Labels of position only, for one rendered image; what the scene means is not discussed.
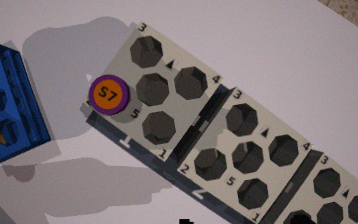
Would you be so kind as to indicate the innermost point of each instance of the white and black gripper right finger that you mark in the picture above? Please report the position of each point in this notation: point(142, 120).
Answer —
point(301, 219)

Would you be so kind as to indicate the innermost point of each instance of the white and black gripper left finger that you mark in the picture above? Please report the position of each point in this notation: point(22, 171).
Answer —
point(185, 221)

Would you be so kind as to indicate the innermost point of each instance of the beige bucket adapter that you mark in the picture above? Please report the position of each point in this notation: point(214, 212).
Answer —
point(335, 186)
point(177, 82)
point(264, 138)

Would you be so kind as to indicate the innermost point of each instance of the blue tube rack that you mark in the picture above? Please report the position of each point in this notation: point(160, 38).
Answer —
point(11, 119)

